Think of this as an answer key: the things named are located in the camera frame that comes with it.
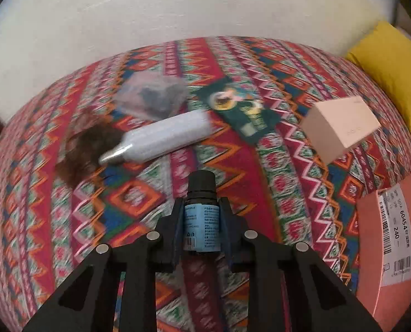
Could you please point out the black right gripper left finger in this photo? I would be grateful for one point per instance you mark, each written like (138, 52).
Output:
(87, 299)

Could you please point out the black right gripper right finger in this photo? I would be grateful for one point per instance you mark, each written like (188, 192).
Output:
(290, 287)

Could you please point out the small dark labelled bottle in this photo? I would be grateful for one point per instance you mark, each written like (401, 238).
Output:
(201, 214)

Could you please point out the white LED corn bulb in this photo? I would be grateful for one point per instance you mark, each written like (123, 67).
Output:
(159, 138)

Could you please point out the pink storage box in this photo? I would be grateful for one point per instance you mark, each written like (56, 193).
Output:
(384, 274)

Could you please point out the patterned red bed cover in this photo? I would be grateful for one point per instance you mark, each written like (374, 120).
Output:
(280, 186)

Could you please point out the brown fur pompom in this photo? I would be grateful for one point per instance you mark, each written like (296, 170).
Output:
(93, 136)

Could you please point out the small pink carton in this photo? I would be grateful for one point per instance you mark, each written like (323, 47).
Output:
(335, 126)

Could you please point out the green card packet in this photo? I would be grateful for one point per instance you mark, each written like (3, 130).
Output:
(245, 113)

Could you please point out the clear plastic bag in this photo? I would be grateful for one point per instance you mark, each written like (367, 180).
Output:
(151, 96)

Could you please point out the yellow cushion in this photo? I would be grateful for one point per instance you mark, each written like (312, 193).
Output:
(385, 55)

